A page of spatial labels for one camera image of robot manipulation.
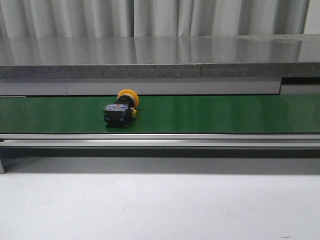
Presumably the yellow black push button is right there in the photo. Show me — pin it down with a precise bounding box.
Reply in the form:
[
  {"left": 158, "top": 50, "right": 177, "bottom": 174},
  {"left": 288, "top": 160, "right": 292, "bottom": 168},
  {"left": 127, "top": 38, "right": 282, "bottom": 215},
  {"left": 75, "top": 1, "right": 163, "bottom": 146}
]
[{"left": 103, "top": 89, "right": 139, "bottom": 128}]

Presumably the green conveyor belt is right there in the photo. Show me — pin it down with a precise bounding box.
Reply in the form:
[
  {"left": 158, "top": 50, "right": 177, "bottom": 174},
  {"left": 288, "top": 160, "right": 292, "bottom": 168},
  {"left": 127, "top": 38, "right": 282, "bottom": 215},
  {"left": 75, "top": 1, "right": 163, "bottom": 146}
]
[{"left": 0, "top": 94, "right": 320, "bottom": 134}]

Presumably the grey stone counter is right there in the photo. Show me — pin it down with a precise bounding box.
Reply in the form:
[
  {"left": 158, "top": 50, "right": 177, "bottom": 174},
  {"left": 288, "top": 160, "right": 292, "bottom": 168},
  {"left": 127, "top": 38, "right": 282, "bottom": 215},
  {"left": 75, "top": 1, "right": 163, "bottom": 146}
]
[{"left": 0, "top": 34, "right": 320, "bottom": 97}]

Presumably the grey pleated curtain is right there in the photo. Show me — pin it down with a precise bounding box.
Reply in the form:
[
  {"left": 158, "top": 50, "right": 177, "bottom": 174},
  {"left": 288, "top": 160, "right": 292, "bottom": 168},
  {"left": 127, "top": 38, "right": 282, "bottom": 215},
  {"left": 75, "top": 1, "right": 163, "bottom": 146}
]
[{"left": 0, "top": 0, "right": 309, "bottom": 38}]

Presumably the aluminium conveyor frame rail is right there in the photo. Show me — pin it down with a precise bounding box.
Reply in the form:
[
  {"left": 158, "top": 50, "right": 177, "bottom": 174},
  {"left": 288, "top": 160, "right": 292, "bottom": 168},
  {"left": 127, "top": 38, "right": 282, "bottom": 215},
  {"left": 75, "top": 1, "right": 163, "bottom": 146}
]
[{"left": 0, "top": 133, "right": 320, "bottom": 175}]

